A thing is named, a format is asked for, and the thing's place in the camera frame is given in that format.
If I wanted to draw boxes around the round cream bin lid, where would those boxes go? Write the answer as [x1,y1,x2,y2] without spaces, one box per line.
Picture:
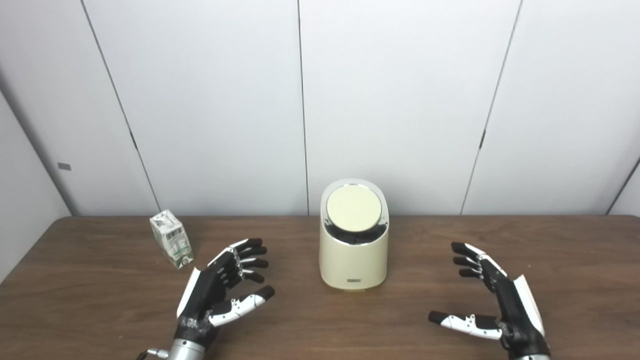
[326,184,383,233]

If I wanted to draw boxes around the white green milk carton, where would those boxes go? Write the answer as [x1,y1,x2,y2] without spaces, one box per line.
[149,209,195,270]

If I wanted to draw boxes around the cream-colored trash bin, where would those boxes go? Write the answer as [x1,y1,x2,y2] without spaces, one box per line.
[319,178,390,292]

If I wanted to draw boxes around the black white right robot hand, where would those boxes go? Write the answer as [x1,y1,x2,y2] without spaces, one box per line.
[428,242,551,358]

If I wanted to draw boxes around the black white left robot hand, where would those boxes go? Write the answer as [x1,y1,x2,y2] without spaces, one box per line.
[175,238,276,347]

